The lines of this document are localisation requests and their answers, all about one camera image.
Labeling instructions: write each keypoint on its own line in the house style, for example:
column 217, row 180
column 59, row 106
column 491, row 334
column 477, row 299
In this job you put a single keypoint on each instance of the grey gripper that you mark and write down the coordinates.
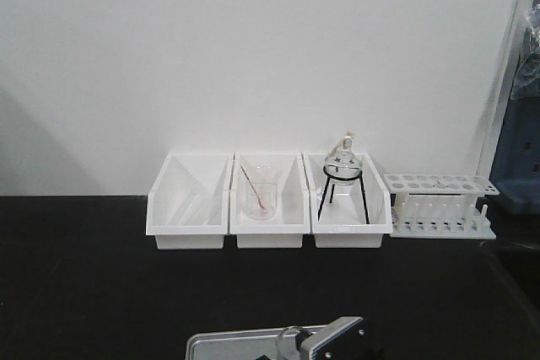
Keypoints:
column 343, row 338

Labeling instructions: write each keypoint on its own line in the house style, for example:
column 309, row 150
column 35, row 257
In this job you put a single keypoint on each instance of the silver metal tray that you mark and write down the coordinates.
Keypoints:
column 243, row 344

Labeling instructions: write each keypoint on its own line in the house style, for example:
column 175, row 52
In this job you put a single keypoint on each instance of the clear glass beaker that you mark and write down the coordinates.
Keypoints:
column 261, row 191

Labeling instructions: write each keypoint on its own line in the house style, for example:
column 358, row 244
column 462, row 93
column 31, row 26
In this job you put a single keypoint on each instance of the white right storage bin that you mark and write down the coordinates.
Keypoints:
column 351, row 216

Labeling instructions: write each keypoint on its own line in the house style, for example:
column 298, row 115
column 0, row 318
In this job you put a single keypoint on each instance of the white storage bin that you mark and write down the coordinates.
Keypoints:
column 351, row 216
column 292, row 218
column 189, row 202

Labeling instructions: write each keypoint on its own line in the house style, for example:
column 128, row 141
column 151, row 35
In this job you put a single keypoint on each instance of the white middle storage bin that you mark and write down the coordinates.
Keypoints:
column 292, row 218

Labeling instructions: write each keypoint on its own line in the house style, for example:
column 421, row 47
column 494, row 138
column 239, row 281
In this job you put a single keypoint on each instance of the white test tube rack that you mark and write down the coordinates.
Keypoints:
column 439, row 206

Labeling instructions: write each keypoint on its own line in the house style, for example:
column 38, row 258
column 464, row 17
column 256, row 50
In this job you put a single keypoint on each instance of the round-bottom glass flask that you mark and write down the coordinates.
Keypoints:
column 341, row 165

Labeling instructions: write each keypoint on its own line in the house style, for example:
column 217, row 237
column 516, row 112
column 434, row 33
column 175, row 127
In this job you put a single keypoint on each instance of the glass stirring rod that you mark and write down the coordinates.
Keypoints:
column 254, row 190

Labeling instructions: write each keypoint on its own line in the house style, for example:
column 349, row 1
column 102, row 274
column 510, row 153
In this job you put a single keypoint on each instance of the white left storage bin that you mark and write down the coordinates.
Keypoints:
column 189, row 202

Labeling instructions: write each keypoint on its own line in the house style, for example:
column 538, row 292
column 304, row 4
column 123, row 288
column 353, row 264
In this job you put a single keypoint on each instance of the grey pegboard drying rack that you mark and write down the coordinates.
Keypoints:
column 515, row 169

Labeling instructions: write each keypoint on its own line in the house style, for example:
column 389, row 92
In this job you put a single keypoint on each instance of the plastic bag of pegs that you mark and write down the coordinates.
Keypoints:
column 526, row 79

